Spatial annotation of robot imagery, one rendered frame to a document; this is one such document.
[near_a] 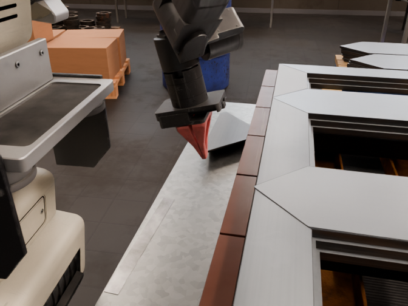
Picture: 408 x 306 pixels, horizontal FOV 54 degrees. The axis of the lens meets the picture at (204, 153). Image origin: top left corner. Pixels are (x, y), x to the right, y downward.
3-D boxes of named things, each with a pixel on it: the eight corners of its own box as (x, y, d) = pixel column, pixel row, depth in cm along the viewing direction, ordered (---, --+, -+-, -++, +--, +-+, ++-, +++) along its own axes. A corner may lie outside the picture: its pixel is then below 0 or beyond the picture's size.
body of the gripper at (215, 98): (168, 109, 67) (156, 67, 64) (227, 99, 65) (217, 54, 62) (156, 125, 62) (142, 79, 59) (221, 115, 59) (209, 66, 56)
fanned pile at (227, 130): (258, 115, 141) (260, 104, 139) (244, 170, 107) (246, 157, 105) (224, 112, 143) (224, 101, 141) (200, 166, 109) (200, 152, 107)
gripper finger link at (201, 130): (183, 151, 71) (168, 101, 67) (221, 146, 69) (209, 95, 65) (172, 170, 65) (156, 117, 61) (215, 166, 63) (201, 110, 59)
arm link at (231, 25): (156, -16, 51) (186, 41, 49) (235, -37, 54) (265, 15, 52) (151, 38, 62) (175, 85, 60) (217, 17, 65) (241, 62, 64)
